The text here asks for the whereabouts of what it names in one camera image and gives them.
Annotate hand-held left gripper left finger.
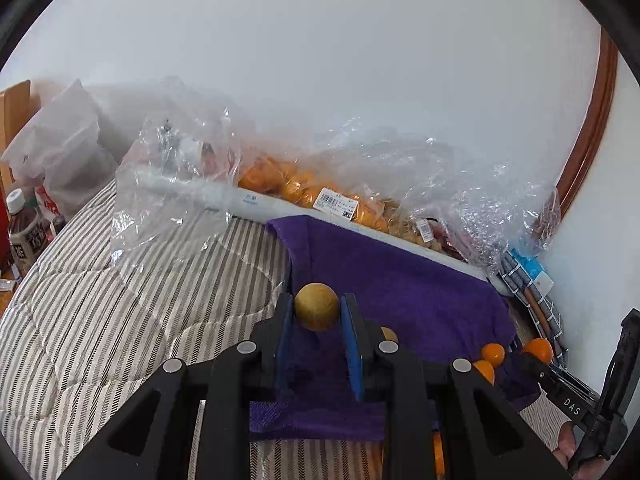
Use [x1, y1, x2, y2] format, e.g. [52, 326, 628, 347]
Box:
[60, 292, 297, 480]

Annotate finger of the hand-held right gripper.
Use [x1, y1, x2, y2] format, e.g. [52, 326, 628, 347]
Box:
[522, 352, 601, 426]
[597, 309, 640, 416]

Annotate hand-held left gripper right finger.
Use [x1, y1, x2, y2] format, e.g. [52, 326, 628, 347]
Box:
[340, 292, 571, 480]

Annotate pile of oranges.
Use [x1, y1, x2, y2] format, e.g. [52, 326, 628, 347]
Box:
[432, 338, 555, 476]

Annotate person's right hand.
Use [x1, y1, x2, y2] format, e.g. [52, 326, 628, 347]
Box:
[551, 420, 610, 480]

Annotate purple towel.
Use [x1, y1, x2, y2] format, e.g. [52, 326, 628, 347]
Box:
[248, 215, 541, 442]

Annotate clear bag of longans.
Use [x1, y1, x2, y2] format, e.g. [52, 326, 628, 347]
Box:
[385, 200, 481, 263]

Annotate clear plastic bags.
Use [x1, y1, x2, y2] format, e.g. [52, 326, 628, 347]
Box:
[140, 167, 506, 286]

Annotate striped quilt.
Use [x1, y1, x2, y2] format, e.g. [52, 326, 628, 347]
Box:
[0, 180, 596, 480]

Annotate clear bag of oranges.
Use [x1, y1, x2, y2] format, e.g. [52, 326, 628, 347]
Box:
[235, 150, 396, 233]

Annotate crumpled clear plastic bag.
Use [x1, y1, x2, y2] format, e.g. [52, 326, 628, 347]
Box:
[110, 110, 251, 271]
[400, 132, 562, 267]

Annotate red label bottle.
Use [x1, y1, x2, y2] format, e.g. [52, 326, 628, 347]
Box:
[35, 185, 63, 221]

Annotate dark tea bottle white cap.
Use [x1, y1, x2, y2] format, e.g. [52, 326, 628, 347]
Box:
[6, 189, 48, 268]

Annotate white plastic bag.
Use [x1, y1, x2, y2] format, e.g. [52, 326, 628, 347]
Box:
[0, 79, 121, 221]

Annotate brown wooden door frame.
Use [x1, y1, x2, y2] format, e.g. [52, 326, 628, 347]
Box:
[552, 25, 621, 221]

